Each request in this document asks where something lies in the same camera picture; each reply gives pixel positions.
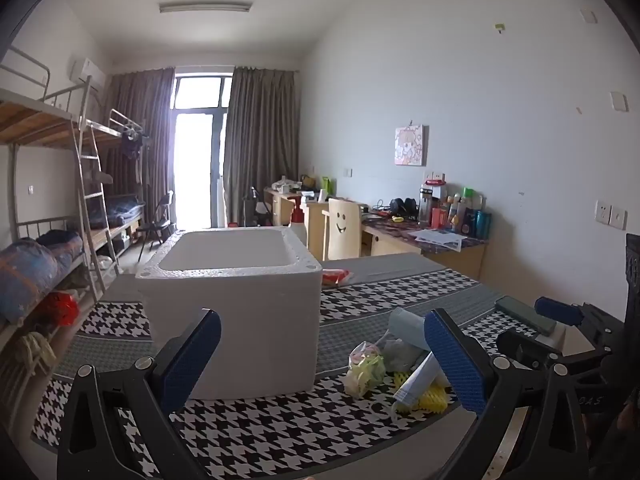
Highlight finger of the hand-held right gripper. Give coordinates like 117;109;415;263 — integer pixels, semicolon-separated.
534;296;626;343
496;327;612;377

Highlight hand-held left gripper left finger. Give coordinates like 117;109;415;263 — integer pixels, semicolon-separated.
56;308;222;480

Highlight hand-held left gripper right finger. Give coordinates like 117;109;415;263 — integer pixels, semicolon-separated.
423;308;588;480

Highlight yellow foam net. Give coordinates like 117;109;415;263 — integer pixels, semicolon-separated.
390;370;451;416

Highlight white squeeze tube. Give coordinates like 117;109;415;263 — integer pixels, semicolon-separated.
392;352;443;406

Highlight white foam box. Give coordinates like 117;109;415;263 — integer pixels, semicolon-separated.
135;226;323;401

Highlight green white plastic bag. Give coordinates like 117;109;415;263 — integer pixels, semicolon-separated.
344;342;387;400

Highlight person's right hand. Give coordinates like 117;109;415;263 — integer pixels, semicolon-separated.
616;402;640;461

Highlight dark green phone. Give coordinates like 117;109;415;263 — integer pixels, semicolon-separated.
495;296;557;336

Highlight wooden desk with patterned cover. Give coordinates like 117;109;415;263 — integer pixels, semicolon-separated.
360;212;487;281

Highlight houndstooth blanket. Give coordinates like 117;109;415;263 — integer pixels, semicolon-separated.
30;252;566;480

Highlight printed papers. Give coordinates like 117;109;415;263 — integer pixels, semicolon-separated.
407;227;466;252

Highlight row of toiletry bottles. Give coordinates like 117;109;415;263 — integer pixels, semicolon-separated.
430;186;493;241

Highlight black folding chair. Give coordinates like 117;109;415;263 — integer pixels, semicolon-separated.
136;191;175;251

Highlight red plastic bag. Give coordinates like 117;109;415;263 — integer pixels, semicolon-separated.
37;290;81;328

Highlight pale yellow cloth bundle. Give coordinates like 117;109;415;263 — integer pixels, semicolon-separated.
17;330;57;376

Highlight clear bottle black lid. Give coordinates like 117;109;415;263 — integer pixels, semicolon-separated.
419;183;436;228

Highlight blue plaid quilt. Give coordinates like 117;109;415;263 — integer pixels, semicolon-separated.
102;195;146;228

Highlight dark blue quilt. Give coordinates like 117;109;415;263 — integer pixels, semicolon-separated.
37;230;84;281

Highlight wooden smiley chair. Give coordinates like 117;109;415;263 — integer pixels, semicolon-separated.
322;198;368;262

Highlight metal bed ladder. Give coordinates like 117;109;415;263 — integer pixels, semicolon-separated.
75;75;121;301

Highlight plain wooden desk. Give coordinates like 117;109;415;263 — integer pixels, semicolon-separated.
263;186;371;261

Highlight blue orange checked quilt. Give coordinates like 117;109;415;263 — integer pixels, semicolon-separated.
0;239;60;326

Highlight glass balcony door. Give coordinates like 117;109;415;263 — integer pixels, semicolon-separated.
170;74;236;231

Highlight dark hanging clothes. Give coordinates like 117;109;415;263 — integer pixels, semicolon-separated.
120;127;151;161

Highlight brown curtain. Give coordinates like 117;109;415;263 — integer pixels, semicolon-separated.
222;66;301;228
100;67;176;241

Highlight small metal bunk bed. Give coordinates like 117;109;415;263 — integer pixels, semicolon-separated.
82;107;151;261

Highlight large metal bunk bed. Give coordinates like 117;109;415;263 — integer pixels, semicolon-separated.
0;45;126;411

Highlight white air conditioner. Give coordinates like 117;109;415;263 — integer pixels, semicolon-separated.
70;57;107;86

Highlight ceiling light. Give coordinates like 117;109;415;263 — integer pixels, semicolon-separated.
159;1;252;14

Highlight large wall socket panel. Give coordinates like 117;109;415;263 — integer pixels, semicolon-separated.
595;200;628;231

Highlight cartoon wall picture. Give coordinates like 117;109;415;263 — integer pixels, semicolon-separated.
394;124;427;167

